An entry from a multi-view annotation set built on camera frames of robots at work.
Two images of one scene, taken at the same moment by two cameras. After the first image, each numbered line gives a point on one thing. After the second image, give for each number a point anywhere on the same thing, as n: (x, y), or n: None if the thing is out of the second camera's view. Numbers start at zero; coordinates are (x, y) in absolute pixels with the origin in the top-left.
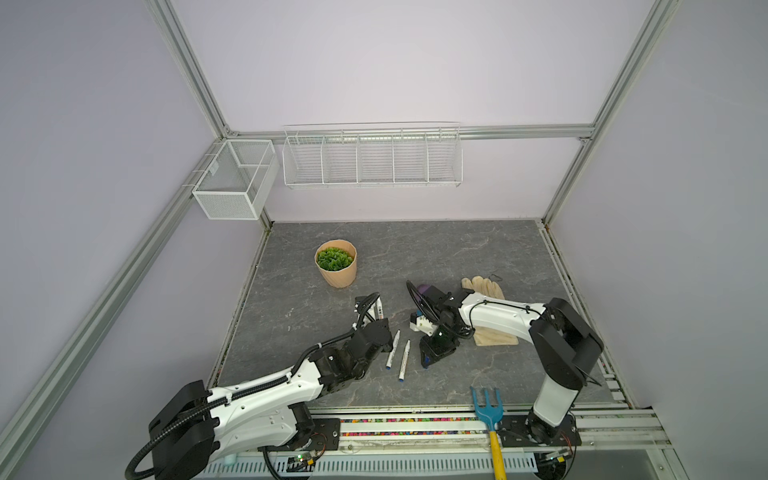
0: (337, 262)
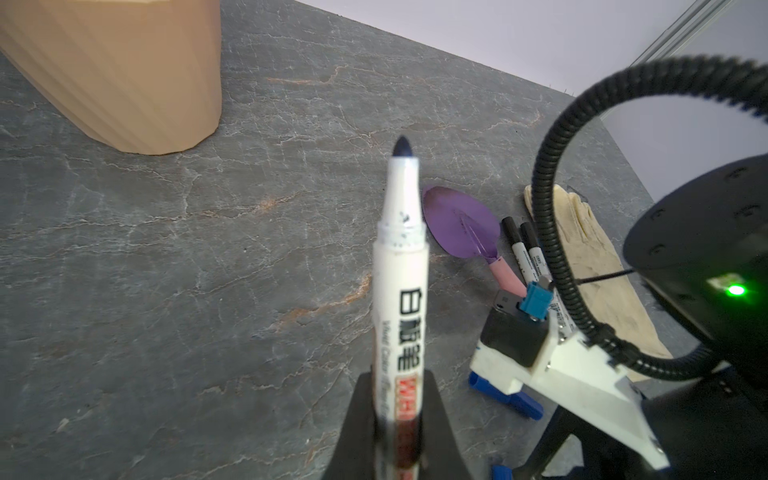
0: (141, 75)
